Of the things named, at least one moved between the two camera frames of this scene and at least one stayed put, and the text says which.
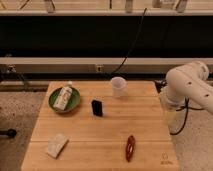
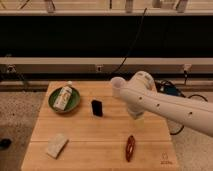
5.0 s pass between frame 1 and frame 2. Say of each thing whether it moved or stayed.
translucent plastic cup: stayed
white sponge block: stayed
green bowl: stayed
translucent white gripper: moved
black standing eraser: stayed
